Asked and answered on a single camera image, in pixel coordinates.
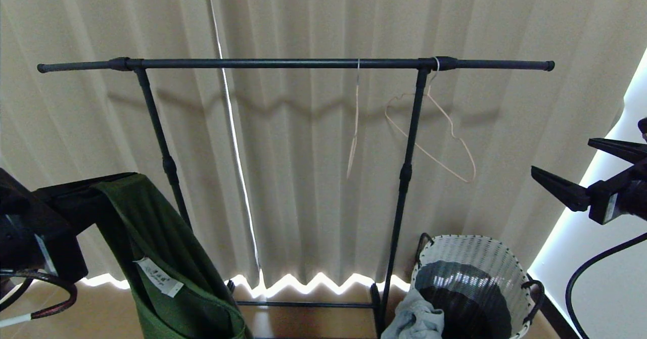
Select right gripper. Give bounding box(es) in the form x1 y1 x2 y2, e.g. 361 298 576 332
530 137 647 226

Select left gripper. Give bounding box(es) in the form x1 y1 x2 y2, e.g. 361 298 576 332
0 170 89 284

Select pink clothes hanger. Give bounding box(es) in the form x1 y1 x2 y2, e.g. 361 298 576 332
346 59 361 180
385 69 477 184

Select white laundry basket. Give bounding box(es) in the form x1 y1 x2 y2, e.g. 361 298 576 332
410 233 546 339

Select black clothes rack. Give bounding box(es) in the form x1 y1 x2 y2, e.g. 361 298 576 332
37 56 556 339

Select window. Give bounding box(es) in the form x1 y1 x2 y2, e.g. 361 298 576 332
528 49 647 339

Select pale grey shorts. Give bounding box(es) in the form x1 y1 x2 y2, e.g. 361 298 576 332
382 288 445 339

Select beige curtain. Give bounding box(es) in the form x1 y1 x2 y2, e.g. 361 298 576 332
0 0 647 299

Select black cable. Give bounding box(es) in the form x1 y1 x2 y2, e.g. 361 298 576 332
565 232 647 339

